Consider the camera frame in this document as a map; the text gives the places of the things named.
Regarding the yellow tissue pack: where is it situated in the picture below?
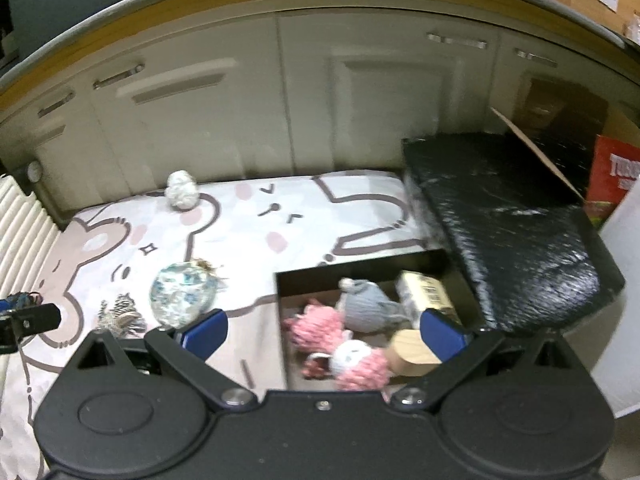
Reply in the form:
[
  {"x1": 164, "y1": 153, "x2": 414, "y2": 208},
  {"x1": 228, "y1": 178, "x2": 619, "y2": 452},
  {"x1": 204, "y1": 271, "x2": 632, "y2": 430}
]
[{"x1": 395, "y1": 271, "x2": 461, "y2": 330}]

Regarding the black cardboard box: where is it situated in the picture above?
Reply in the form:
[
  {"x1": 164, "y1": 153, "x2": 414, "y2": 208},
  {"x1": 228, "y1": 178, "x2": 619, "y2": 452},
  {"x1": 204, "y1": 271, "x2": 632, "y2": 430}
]
[{"x1": 276, "y1": 250, "x2": 483, "y2": 392}]

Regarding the blue floral drawstring pouch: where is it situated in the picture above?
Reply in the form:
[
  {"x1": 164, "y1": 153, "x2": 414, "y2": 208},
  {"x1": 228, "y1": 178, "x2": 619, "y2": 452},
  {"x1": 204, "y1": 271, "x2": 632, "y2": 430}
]
[{"x1": 150, "y1": 259, "x2": 220, "y2": 328}]

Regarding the cartoon bunny bed sheet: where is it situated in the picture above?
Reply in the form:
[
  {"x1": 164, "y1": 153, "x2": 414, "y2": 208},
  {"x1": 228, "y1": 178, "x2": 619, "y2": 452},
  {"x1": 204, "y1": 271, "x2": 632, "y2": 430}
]
[{"x1": 1, "y1": 170, "x2": 423, "y2": 479}]

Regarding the striped rope toy with pearls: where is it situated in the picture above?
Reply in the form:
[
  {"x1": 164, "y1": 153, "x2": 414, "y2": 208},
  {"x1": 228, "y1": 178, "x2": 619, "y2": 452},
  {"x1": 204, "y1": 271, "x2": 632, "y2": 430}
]
[{"x1": 96, "y1": 294, "x2": 148, "y2": 339}]

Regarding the small round clock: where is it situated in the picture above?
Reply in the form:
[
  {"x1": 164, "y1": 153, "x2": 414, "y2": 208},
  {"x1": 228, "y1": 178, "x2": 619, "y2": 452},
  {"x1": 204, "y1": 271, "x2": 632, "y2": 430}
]
[{"x1": 26, "y1": 160, "x2": 43, "y2": 183}]

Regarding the cream ribbed suitcase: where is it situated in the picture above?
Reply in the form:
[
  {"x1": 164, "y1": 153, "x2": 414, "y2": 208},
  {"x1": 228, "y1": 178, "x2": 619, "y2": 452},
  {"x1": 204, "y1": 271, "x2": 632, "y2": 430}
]
[{"x1": 0, "y1": 174, "x2": 61, "y2": 298}]

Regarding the brown cardboard box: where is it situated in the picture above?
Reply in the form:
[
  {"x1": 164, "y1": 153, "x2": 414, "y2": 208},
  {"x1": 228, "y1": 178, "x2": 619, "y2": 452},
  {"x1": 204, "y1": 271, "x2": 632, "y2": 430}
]
[{"x1": 491, "y1": 78, "x2": 639, "y2": 205}]

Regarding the red Tuborg carton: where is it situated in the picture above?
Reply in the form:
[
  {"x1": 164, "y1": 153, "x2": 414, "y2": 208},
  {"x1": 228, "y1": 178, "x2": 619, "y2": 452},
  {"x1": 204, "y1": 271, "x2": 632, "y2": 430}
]
[{"x1": 584, "y1": 136, "x2": 640, "y2": 229}]

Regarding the cream cabinet with doors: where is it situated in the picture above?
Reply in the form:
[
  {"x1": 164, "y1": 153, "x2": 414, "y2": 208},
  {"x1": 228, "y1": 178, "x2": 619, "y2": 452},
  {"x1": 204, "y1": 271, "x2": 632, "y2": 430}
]
[{"x1": 1, "y1": 0, "x2": 639, "y2": 217}]

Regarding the pink crochet doll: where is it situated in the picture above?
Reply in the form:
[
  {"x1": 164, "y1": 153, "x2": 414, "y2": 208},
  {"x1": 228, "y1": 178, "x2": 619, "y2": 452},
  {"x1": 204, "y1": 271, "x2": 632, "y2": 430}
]
[{"x1": 282, "y1": 300, "x2": 390, "y2": 391}]

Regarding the grey crochet mouse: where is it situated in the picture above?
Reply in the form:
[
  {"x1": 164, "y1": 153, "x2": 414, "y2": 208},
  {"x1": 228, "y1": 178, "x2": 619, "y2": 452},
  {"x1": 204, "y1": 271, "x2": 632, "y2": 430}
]
[{"x1": 335, "y1": 278, "x2": 411, "y2": 334}]

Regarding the black wrapped package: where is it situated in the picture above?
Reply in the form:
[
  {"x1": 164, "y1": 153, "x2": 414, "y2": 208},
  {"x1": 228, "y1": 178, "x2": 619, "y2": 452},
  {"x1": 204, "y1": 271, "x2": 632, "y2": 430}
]
[{"x1": 402, "y1": 132, "x2": 625, "y2": 334}]

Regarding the white yarn ball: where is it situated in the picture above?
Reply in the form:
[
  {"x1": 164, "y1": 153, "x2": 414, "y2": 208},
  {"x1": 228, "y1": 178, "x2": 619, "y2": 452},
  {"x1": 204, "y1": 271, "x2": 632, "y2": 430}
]
[{"x1": 164, "y1": 170, "x2": 200, "y2": 211}]

